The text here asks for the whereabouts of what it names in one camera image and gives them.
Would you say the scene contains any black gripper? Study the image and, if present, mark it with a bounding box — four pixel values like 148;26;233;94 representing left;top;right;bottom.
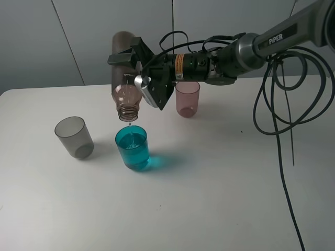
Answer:
107;37;210;85

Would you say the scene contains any brown translucent plastic bottle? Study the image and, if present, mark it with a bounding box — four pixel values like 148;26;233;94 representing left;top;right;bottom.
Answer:
111;31;142;122

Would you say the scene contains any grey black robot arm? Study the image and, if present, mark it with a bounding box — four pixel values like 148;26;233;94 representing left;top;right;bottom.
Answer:
107;1;334;85

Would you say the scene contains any pink translucent plastic cup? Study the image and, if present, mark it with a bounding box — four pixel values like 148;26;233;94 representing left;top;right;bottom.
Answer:
175;82;200;118

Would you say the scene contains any teal translucent plastic cup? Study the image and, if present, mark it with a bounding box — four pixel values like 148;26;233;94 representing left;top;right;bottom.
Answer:
115;125;150;171

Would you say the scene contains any grey translucent plastic cup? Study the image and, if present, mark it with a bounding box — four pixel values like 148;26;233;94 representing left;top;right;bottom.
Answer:
54;116;94;159

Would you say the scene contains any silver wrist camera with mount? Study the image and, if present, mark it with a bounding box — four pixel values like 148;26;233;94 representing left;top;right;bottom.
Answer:
133;67;176;111

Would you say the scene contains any black cable bundle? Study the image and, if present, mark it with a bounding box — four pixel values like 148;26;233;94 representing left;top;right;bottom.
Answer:
159;30;335;251

